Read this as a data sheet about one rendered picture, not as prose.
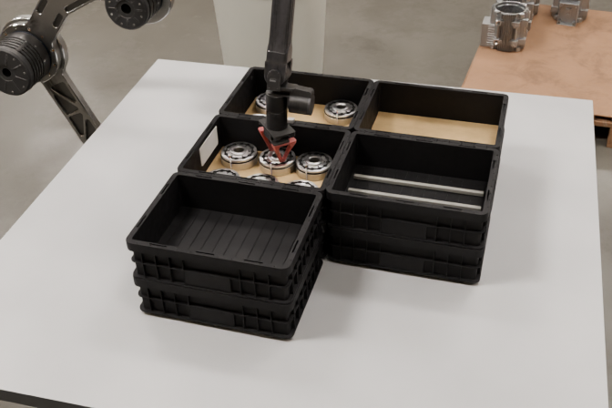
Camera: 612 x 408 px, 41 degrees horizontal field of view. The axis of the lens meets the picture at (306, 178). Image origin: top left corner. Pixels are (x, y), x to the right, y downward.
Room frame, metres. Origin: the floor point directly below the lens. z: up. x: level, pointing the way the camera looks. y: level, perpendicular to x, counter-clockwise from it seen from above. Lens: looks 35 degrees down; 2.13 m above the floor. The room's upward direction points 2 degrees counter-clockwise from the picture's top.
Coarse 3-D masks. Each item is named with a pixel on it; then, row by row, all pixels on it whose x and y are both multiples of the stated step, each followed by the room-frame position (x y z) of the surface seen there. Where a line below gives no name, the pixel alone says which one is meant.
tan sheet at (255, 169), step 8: (216, 160) 1.96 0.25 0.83; (208, 168) 1.92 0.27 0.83; (216, 168) 1.92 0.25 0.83; (256, 168) 1.91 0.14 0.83; (240, 176) 1.88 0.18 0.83; (248, 176) 1.88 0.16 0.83; (280, 176) 1.87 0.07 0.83; (288, 176) 1.87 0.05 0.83; (296, 176) 1.87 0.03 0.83; (320, 184) 1.83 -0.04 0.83
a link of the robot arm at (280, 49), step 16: (272, 0) 1.96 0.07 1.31; (288, 0) 1.95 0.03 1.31; (272, 16) 1.95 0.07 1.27; (288, 16) 1.94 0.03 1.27; (272, 32) 1.94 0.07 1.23; (288, 32) 1.93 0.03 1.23; (272, 48) 1.93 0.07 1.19; (288, 48) 1.93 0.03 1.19; (272, 64) 1.91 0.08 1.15; (288, 64) 1.95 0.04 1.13
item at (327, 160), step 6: (300, 156) 1.92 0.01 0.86; (306, 156) 1.92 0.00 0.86; (324, 156) 1.92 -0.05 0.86; (300, 162) 1.89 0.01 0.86; (324, 162) 1.89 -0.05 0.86; (330, 162) 1.88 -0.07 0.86; (300, 168) 1.86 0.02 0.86; (312, 168) 1.86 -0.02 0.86; (318, 168) 1.86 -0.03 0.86; (324, 168) 1.85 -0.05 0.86
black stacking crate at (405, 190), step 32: (352, 160) 1.88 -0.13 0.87; (384, 160) 1.90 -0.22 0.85; (416, 160) 1.87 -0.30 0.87; (448, 160) 1.85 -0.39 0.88; (480, 160) 1.82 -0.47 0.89; (384, 192) 1.78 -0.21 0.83; (416, 192) 1.78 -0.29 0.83; (448, 192) 1.77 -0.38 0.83; (352, 224) 1.64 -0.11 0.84; (384, 224) 1.61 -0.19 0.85; (416, 224) 1.59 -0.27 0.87; (448, 224) 1.57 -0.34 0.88; (480, 224) 1.55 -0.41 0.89
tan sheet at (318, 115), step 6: (252, 102) 2.29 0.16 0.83; (252, 108) 2.25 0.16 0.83; (318, 108) 2.23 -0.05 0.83; (252, 114) 2.21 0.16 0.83; (288, 114) 2.21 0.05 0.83; (294, 114) 2.21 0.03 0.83; (300, 114) 2.20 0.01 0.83; (312, 114) 2.20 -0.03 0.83; (318, 114) 2.20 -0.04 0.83; (300, 120) 2.17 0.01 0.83; (306, 120) 2.17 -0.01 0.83; (312, 120) 2.16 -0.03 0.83; (318, 120) 2.16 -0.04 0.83; (324, 120) 2.16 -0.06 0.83; (348, 126) 2.12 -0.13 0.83
